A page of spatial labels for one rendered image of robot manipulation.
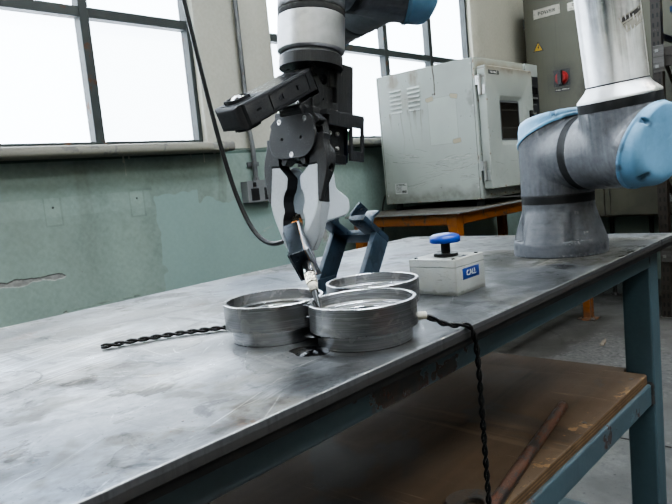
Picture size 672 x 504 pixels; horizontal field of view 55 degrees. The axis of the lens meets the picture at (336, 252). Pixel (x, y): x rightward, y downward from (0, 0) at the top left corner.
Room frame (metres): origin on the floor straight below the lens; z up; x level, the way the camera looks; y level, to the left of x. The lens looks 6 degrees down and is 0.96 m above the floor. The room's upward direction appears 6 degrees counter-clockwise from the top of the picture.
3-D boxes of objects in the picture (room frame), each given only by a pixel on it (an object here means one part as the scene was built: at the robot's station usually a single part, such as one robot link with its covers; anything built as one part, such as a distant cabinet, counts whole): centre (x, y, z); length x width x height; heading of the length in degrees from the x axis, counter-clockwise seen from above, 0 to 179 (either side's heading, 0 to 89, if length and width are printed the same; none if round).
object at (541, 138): (1.07, -0.38, 0.97); 0.13 x 0.12 x 0.14; 26
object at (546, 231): (1.07, -0.38, 0.85); 0.15 x 0.15 x 0.10
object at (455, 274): (0.83, -0.15, 0.82); 0.08 x 0.07 x 0.05; 138
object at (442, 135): (3.21, -0.70, 1.10); 0.62 x 0.61 x 0.65; 138
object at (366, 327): (0.61, -0.02, 0.82); 0.10 x 0.10 x 0.04
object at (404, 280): (0.72, -0.04, 0.82); 0.10 x 0.10 x 0.04
